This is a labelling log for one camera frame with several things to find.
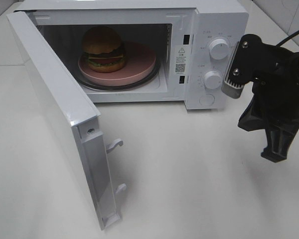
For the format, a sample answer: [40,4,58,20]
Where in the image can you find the white microwave oven body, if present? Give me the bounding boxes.
[15,0,249,110]

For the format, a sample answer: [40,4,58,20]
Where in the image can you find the white warning label sticker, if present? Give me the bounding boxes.
[173,45,190,74]

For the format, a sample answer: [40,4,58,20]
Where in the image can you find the toy hamburger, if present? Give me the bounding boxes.
[82,26,126,73]

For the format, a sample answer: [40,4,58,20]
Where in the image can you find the glass microwave turntable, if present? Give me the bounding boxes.
[76,61,160,91]

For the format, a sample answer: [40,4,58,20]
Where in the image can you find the pink round plate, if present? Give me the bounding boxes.
[78,41,156,87]

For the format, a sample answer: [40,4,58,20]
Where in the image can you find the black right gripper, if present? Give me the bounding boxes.
[221,34,299,162]

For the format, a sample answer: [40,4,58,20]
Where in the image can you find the white microwave door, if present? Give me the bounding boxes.
[7,11,123,230]

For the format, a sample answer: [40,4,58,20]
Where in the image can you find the white microwave knob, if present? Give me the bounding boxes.
[208,37,230,60]
[203,71,222,90]

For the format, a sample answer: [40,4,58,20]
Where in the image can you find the round white door button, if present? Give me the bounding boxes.
[199,94,215,107]

